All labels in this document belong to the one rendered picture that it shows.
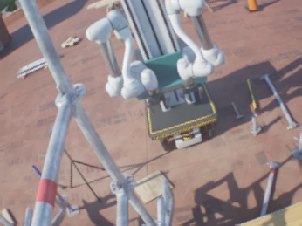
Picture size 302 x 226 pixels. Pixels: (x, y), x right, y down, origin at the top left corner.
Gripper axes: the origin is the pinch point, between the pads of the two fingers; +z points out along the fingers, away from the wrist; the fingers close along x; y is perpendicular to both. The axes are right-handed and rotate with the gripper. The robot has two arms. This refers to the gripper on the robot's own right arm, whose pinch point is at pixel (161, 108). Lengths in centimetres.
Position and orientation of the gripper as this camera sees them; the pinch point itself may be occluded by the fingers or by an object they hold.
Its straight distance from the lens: 253.3
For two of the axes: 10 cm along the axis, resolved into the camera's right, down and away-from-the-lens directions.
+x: -9.5, 2.9, 1.3
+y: -0.7, -5.8, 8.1
